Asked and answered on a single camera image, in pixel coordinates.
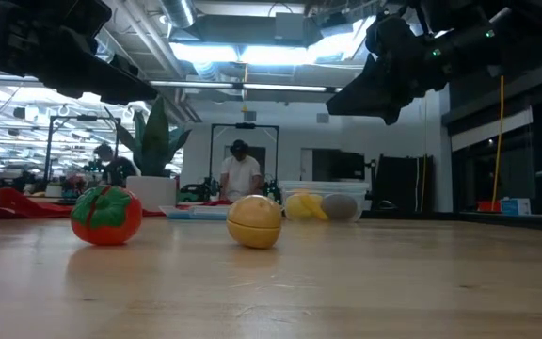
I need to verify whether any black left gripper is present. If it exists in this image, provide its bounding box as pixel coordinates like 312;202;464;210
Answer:
0;0;159;107

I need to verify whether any red plastic bin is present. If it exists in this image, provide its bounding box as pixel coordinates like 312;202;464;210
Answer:
476;200;505;214

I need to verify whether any yellow hanging cable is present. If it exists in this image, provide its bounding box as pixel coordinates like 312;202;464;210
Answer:
489;74;507;214

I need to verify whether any black aluminium table frame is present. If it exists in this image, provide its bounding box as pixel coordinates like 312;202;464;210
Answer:
449;41;542;234

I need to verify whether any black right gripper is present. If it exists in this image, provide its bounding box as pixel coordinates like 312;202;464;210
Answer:
326;16;451;126

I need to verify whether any yellow toy lemon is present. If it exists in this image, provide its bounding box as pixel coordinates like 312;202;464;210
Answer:
283;191;313;221

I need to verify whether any artificial plant in white pot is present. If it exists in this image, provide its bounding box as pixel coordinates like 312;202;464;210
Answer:
104;96;193;213

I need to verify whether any small yellow toy banana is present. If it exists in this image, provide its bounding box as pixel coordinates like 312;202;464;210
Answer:
300;193;330;221

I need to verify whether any grey ceiling box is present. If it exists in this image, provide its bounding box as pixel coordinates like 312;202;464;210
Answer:
273;11;309;44

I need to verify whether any clear lid with blue rim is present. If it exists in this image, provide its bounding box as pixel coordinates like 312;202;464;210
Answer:
159;204;231;221

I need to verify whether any long ceiling light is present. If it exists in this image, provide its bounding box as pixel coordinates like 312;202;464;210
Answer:
148;78;345;95

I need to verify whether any black folding panel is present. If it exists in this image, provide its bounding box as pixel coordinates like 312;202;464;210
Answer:
375;153;436;212

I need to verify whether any black background screen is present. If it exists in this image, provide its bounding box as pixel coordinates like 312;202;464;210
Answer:
311;149;367;182

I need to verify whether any brown toy kiwi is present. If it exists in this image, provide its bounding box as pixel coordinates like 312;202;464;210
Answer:
321;193;359;222

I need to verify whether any black background robot frame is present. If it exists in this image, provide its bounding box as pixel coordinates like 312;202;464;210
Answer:
208;122;280;199

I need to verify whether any silver ventilation duct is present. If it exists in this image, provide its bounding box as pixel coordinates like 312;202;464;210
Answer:
157;0;197;29

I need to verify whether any black background rack frame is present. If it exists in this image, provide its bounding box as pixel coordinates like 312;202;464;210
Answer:
43;114;121;187

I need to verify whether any tan toy potato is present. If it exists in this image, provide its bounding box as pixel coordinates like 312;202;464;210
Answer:
226;194;284;250

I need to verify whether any person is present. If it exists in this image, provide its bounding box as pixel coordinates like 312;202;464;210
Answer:
92;143;139;188
218;139;263;202

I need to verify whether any red cloth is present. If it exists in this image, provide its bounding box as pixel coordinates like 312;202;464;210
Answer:
0;186;234;220

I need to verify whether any blue and white box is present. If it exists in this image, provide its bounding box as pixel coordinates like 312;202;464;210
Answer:
500;197;534;218

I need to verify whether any red toy tomato green top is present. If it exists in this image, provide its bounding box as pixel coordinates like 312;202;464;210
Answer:
70;184;144;247

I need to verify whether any clear plastic tupperware container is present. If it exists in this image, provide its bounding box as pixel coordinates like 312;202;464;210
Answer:
278;180;372;223

